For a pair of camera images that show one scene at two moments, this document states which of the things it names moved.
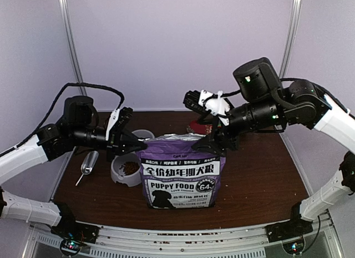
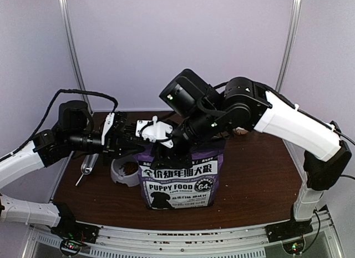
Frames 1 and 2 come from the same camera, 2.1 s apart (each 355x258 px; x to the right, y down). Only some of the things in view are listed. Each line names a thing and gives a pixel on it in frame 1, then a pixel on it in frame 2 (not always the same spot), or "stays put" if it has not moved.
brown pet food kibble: [130, 167] stays put
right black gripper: [219, 135] -> [172, 161]
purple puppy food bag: [175, 175] stays put
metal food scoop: [88, 163] stays put
